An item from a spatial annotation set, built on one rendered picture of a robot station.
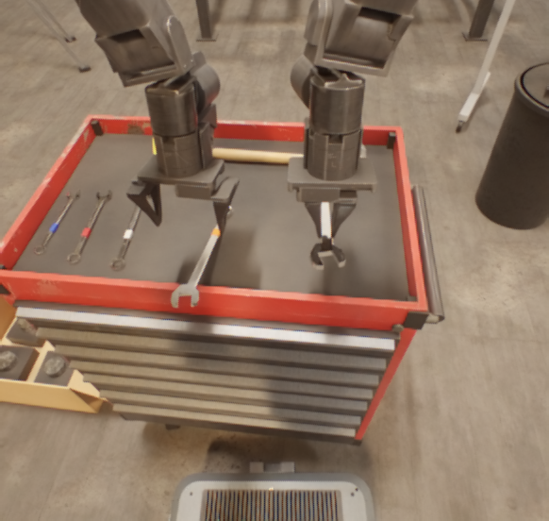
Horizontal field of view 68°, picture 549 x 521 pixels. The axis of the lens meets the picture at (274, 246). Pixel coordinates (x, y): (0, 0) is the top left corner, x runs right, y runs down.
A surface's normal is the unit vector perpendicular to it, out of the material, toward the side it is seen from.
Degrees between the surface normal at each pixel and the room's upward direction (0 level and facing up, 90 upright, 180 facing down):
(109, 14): 106
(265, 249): 0
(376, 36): 85
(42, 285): 90
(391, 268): 0
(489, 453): 0
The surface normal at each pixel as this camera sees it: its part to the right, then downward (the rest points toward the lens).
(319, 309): -0.11, 0.77
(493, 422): -0.03, -0.63
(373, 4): 0.09, 0.89
